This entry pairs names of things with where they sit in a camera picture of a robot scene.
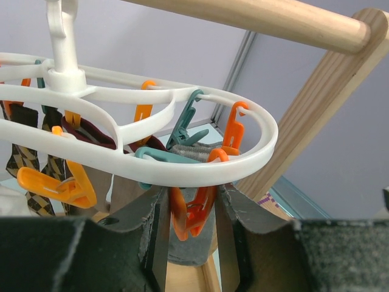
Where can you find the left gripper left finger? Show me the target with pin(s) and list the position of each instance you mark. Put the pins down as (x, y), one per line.
(126, 251)

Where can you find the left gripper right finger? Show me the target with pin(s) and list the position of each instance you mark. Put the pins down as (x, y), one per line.
(259, 251)

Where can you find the orange clip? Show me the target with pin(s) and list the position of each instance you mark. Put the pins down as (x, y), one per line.
(234, 131)
(76, 190)
(190, 217)
(144, 111)

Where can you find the white plastic clip hanger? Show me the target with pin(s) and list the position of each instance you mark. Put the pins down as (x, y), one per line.
(60, 82)

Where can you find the wooden drying rack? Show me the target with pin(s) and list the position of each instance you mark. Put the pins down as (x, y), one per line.
(335, 78)

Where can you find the purple striped sock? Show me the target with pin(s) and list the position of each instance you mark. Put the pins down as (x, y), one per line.
(268, 203)

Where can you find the tan striped sock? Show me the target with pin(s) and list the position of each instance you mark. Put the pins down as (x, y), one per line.
(100, 180)
(125, 190)

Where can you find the grey sock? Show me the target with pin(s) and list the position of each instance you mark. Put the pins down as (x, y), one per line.
(193, 251)

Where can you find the brown argyle sock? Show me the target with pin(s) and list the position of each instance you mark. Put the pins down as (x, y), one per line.
(27, 157)
(56, 165)

